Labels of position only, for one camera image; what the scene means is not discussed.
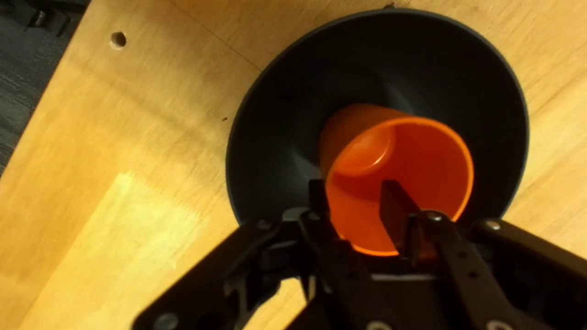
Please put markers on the black bowl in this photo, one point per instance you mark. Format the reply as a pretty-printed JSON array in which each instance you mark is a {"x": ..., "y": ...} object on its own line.
[{"x": 293, "y": 137}]

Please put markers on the orange plastic cup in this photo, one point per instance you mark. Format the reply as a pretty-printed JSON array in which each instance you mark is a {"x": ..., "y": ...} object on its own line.
[{"x": 412, "y": 156}]

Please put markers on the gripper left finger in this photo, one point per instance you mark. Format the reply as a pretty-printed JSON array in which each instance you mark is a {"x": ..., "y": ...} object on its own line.
[{"x": 321, "y": 256}]

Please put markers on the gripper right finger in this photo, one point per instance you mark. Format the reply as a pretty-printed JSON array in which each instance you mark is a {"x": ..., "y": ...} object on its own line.
[{"x": 463, "y": 256}]

